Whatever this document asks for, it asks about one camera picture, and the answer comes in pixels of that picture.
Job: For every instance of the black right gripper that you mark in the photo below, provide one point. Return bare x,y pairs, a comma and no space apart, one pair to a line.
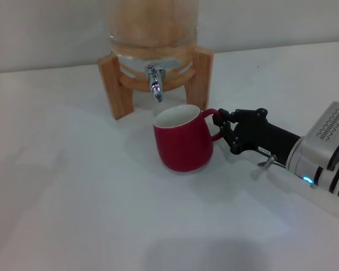
260,132

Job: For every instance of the chrome faucet tap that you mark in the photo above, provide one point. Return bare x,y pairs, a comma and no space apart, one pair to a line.
156,84

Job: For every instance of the wooden dispenser stand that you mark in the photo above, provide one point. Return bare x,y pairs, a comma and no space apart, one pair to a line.
118,90

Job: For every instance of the clear glass dispenser jar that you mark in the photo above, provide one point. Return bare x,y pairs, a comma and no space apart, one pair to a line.
152,34

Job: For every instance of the red ceramic cup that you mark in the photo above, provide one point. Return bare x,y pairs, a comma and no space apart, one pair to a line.
183,146

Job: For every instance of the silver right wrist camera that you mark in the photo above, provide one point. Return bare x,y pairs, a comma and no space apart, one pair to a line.
330,127

